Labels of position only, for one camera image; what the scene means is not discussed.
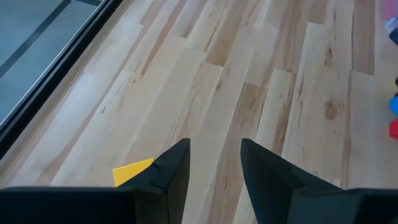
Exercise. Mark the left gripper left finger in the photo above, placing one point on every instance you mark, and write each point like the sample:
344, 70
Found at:
161, 193

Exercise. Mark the yellow wooden block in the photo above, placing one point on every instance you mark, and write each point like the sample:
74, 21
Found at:
129, 172

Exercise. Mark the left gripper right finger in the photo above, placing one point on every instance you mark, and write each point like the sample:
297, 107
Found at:
270, 189

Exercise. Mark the blue wooden block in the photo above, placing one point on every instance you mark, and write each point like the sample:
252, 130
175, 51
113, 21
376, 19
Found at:
395, 105

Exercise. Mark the red wooden block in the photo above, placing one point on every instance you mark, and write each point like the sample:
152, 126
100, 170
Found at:
395, 129

